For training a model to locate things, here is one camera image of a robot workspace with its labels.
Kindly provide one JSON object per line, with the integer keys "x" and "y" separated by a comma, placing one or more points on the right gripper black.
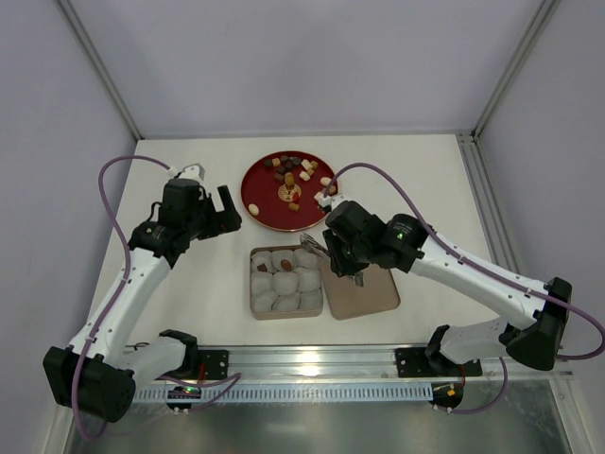
{"x": 337, "y": 255}

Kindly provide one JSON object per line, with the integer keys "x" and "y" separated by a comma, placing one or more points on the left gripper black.
{"x": 214, "y": 219}

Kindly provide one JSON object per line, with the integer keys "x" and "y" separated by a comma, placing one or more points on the metal tongs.
{"x": 311, "y": 245}

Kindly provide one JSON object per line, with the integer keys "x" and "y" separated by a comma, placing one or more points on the brown oval chocolate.
{"x": 286, "y": 265}

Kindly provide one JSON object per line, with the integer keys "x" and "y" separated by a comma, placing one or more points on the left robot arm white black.
{"x": 94, "y": 374}

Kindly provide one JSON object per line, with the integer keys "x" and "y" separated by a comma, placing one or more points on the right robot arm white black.
{"x": 528, "y": 327}

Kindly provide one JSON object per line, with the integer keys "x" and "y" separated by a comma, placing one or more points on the round red tray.
{"x": 263, "y": 185}

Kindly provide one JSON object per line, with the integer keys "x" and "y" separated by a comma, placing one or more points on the white paper cup top right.
{"x": 306, "y": 260}

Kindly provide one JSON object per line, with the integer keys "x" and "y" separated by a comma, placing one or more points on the white paper cup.
{"x": 262, "y": 257}
{"x": 287, "y": 303}
{"x": 263, "y": 302}
{"x": 279, "y": 255}
{"x": 261, "y": 282}
{"x": 306, "y": 260}
{"x": 285, "y": 283}
{"x": 309, "y": 280}
{"x": 311, "y": 300}

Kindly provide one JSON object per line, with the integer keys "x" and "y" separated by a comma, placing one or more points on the white paper cup top left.
{"x": 262, "y": 257}

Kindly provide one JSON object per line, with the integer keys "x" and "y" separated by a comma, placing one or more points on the gold tin lid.
{"x": 347, "y": 300}

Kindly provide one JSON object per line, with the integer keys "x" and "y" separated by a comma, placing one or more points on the white paper cup middle right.
{"x": 309, "y": 280}

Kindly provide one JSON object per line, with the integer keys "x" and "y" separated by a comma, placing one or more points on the white paper cup top middle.
{"x": 279, "y": 255}

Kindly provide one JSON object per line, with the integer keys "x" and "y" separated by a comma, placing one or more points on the white paper cup bottom right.
{"x": 311, "y": 300}

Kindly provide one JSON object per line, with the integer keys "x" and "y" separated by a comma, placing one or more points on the white paper cup middle left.
{"x": 261, "y": 282}

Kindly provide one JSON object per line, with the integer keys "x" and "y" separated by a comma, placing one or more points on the gold square tin box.
{"x": 274, "y": 316}

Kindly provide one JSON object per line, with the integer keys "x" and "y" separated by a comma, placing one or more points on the white paper cup centre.
{"x": 285, "y": 283}

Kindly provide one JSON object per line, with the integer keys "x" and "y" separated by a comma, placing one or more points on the white paper cup bottom middle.
{"x": 287, "y": 303}

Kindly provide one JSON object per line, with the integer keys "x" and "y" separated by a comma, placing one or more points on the white paper cup bottom left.
{"x": 263, "y": 302}

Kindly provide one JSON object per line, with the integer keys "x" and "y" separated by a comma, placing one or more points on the aluminium rail front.
{"x": 354, "y": 362}

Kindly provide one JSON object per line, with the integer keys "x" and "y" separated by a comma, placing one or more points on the aluminium rail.
{"x": 501, "y": 244}
{"x": 354, "y": 362}

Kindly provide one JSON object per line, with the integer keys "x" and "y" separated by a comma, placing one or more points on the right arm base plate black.
{"x": 414, "y": 362}

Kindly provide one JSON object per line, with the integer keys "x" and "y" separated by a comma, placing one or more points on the aluminium rail right side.
{"x": 501, "y": 244}

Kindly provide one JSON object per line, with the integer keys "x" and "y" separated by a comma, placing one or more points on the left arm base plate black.
{"x": 213, "y": 365}

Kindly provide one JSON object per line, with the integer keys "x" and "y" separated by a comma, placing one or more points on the perforated cable duct strip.
{"x": 299, "y": 393}

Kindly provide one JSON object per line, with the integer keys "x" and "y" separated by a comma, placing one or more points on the right round mount black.
{"x": 446, "y": 396}

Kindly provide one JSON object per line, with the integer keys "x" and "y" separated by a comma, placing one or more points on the round mount black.
{"x": 180, "y": 399}
{"x": 446, "y": 396}

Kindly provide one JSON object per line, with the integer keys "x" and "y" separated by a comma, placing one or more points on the left round mount black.
{"x": 180, "y": 399}

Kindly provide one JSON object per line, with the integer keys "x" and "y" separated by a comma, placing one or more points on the aluminium frame post left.
{"x": 87, "y": 45}

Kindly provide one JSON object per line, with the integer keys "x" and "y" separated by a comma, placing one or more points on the aluminium frame post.
{"x": 87, "y": 45}
{"x": 522, "y": 51}

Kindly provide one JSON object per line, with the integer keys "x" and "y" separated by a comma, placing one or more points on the aluminium frame post right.
{"x": 522, "y": 51}

